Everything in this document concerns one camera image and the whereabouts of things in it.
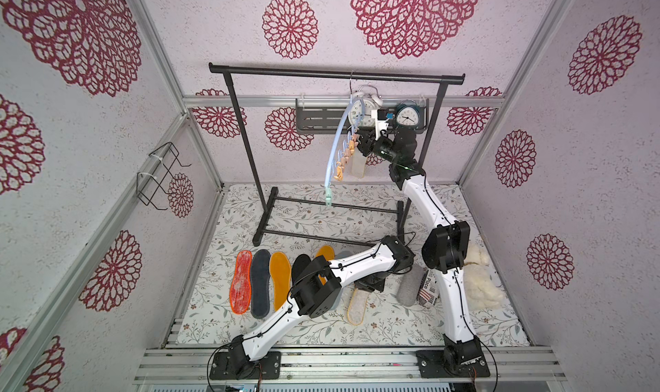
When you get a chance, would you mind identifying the black wire wall basket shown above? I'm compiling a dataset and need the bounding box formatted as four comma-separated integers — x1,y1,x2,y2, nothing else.
135,141,190,211

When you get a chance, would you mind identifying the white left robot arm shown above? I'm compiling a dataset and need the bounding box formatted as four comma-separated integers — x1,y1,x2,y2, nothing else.
209,236,414,380

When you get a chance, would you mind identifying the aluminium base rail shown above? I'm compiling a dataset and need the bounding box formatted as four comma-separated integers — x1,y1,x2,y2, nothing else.
132,347,567,391

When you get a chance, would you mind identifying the red translucent gel insole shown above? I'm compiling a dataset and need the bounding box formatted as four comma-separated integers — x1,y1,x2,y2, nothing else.
230,250,253,315

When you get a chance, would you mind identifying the small green alarm clock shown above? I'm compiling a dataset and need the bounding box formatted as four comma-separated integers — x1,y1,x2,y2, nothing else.
395,103,422,129

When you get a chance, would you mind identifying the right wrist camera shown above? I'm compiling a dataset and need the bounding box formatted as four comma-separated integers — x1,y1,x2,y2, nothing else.
371,108,394,140

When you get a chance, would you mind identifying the light blue clip hanger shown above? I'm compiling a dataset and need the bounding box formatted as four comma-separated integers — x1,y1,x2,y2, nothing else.
324,89,359,206

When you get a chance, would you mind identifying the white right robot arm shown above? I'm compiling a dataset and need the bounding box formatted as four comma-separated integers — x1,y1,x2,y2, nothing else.
357,128,491,378

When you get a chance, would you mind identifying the grey felt roll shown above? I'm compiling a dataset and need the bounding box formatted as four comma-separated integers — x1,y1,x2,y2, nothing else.
396,264,426,307

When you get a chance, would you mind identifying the black metal clothes rack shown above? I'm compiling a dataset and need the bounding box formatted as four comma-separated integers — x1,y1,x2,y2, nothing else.
208,63,467,247

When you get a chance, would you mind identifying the yellow-edged grey felt insole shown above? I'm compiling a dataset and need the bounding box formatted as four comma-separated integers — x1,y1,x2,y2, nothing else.
316,245,335,261

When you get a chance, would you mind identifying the dark grey felt insole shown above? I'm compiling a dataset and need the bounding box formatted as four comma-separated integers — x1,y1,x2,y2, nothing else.
250,249,271,319

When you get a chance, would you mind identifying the white dotted foam insole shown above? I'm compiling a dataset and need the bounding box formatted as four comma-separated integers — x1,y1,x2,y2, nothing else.
291,254,312,285

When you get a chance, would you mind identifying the orange yellow insole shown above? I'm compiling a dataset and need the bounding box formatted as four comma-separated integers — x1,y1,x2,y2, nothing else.
269,252,292,311

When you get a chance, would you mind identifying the white twin-bell alarm clock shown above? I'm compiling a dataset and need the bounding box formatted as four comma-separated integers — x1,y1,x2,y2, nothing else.
348,84,383,128

